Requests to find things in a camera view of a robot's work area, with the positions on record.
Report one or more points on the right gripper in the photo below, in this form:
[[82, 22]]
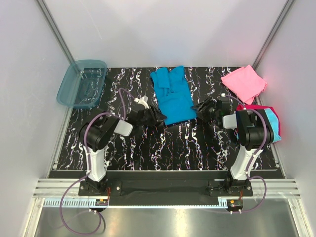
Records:
[[200, 105]]

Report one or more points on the left corner frame post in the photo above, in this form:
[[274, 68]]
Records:
[[55, 30]]

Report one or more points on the pink folded t-shirt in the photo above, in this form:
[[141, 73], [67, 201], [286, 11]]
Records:
[[245, 84]]

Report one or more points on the teal plastic bin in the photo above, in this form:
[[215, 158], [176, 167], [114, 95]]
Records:
[[82, 85]]

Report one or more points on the right corner frame post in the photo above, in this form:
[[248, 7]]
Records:
[[273, 32]]

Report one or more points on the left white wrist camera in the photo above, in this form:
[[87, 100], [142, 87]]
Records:
[[142, 101]]

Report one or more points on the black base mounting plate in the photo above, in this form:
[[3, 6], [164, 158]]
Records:
[[166, 188]]

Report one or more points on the magenta folded t-shirt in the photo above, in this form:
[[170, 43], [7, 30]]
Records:
[[272, 117]]

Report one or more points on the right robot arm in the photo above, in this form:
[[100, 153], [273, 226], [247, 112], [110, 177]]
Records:
[[238, 177]]

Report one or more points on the corner frame post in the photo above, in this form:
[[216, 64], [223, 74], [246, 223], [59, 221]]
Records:
[[273, 32], [55, 30]]

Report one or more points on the light blue folded t-shirt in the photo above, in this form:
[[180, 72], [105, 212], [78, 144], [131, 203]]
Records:
[[255, 123]]

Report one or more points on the slotted cable duct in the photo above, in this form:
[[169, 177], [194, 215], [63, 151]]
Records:
[[220, 203]]

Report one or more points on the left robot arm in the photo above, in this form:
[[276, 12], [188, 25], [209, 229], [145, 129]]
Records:
[[97, 131]]

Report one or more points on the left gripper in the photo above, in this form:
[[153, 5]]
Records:
[[155, 120]]

